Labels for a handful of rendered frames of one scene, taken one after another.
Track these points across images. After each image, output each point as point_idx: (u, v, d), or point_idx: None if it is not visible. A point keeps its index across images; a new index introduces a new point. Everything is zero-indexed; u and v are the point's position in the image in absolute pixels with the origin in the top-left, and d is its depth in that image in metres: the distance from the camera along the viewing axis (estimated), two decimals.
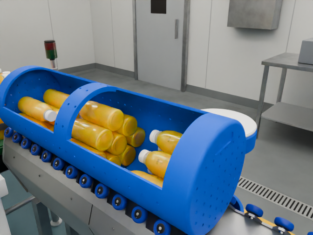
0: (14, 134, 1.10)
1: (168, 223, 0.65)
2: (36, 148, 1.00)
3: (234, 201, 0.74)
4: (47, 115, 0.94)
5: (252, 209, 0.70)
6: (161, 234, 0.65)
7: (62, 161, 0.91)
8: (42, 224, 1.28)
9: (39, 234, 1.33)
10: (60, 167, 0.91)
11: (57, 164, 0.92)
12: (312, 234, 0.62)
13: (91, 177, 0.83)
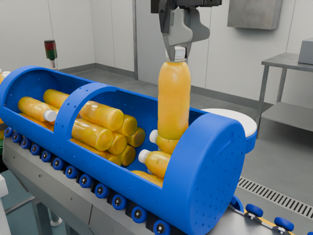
0: (14, 134, 1.10)
1: (168, 223, 0.65)
2: (36, 148, 1.00)
3: (234, 201, 0.74)
4: (47, 115, 0.94)
5: (252, 209, 0.70)
6: (161, 234, 0.65)
7: (62, 161, 0.91)
8: (42, 224, 1.28)
9: (39, 234, 1.33)
10: (60, 167, 0.91)
11: (57, 164, 0.92)
12: (312, 234, 0.62)
13: (91, 177, 0.83)
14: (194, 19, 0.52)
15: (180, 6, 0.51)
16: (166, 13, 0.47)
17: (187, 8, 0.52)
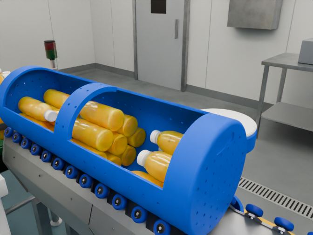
0: (14, 134, 1.10)
1: (168, 224, 0.65)
2: (36, 149, 1.00)
3: (235, 201, 0.75)
4: (48, 115, 0.94)
5: (252, 209, 0.70)
6: (161, 234, 0.65)
7: (62, 161, 0.91)
8: (42, 224, 1.28)
9: (39, 234, 1.33)
10: (59, 167, 0.91)
11: (57, 164, 0.92)
12: (312, 234, 0.62)
13: (91, 178, 0.83)
14: None
15: None
16: None
17: None
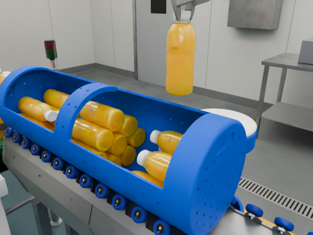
0: (14, 134, 1.10)
1: (168, 224, 0.65)
2: (36, 149, 1.00)
3: (235, 201, 0.75)
4: (48, 115, 0.94)
5: (252, 209, 0.70)
6: (161, 234, 0.65)
7: (62, 161, 0.91)
8: (42, 224, 1.28)
9: (39, 234, 1.33)
10: (59, 167, 0.91)
11: (57, 164, 0.92)
12: (312, 234, 0.62)
13: (91, 178, 0.83)
14: None
15: None
16: None
17: None
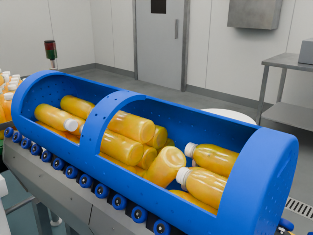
0: (17, 133, 1.10)
1: None
2: (36, 147, 1.00)
3: None
4: (68, 125, 0.87)
5: None
6: (164, 231, 0.65)
7: (60, 157, 0.92)
8: (42, 224, 1.28)
9: (39, 234, 1.33)
10: (62, 162, 0.91)
11: (57, 163, 0.92)
12: (312, 234, 0.62)
13: None
14: None
15: None
16: None
17: None
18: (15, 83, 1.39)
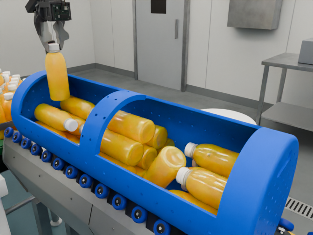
0: (17, 133, 1.10)
1: None
2: (36, 147, 1.00)
3: None
4: (68, 125, 0.87)
5: None
6: (164, 231, 0.65)
7: (60, 157, 0.92)
8: (42, 224, 1.28)
9: (39, 234, 1.33)
10: (62, 162, 0.91)
11: (57, 163, 0.92)
12: (312, 234, 0.62)
13: None
14: (61, 27, 0.89)
15: None
16: (38, 24, 0.84)
17: (57, 20, 0.89)
18: (15, 83, 1.39)
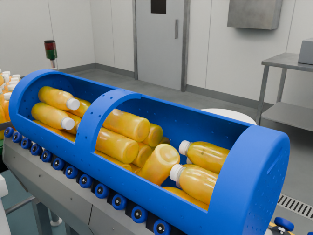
0: (17, 133, 1.10)
1: (157, 219, 0.67)
2: (35, 146, 1.01)
3: None
4: (65, 123, 0.88)
5: None
6: (165, 226, 0.65)
7: (57, 157, 0.93)
8: (42, 224, 1.28)
9: (39, 234, 1.33)
10: (61, 158, 0.92)
11: (58, 162, 0.92)
12: (312, 234, 0.62)
13: (85, 173, 0.85)
14: None
15: None
16: None
17: None
18: (15, 83, 1.39)
